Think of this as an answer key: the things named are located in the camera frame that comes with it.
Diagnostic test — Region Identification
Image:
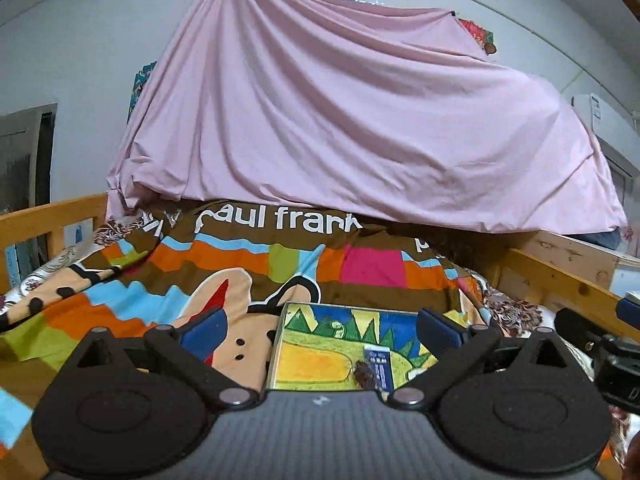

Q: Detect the floral wall poster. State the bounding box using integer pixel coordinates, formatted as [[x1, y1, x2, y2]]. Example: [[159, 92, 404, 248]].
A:
[[126, 60, 158, 122]]

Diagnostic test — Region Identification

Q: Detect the wooden bed rail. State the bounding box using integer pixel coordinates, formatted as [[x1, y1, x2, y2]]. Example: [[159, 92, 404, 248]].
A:
[[492, 247, 640, 333], [0, 192, 109, 293]]

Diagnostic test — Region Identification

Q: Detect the metal tray with dinosaur drawing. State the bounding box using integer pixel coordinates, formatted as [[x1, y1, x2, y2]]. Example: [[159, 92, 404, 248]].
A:
[[265, 301, 442, 394]]

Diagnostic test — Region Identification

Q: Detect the dark door frame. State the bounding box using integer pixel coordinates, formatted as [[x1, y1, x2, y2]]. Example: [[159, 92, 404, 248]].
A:
[[0, 103, 58, 216]]

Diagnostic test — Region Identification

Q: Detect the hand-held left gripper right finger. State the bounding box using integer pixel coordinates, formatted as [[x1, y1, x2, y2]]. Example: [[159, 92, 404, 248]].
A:
[[387, 307, 591, 408]]

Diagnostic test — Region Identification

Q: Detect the blue printed box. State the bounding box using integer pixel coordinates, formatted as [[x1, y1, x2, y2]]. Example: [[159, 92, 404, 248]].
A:
[[4, 242, 52, 288]]

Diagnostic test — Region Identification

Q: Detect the red floral fabric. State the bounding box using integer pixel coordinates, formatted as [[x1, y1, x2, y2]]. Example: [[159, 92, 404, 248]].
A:
[[457, 16, 499, 56]]

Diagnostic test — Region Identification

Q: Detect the wooden box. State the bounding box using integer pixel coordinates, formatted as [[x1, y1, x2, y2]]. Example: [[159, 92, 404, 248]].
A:
[[520, 230, 640, 292]]

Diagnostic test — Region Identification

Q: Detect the dark blue snack packet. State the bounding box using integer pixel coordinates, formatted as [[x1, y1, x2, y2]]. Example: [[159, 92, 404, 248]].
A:
[[364, 344, 395, 392]]

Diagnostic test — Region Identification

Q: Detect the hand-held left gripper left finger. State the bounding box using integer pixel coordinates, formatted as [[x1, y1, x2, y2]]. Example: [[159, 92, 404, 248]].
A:
[[64, 306, 258, 408]]

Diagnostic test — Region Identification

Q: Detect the white air conditioner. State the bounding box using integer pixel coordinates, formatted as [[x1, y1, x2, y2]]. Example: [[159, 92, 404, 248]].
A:
[[571, 92, 640, 182]]

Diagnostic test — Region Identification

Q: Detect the clear brown bar packet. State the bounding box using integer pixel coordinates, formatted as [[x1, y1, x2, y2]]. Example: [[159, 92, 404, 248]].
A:
[[352, 361, 377, 392]]

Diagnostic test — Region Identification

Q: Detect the printed cartoon blanket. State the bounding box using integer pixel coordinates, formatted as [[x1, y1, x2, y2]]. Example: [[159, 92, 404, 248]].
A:
[[0, 199, 496, 463]]

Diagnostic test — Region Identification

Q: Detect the pink bed sheet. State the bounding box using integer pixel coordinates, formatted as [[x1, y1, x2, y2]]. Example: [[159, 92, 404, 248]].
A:
[[104, 0, 629, 235]]

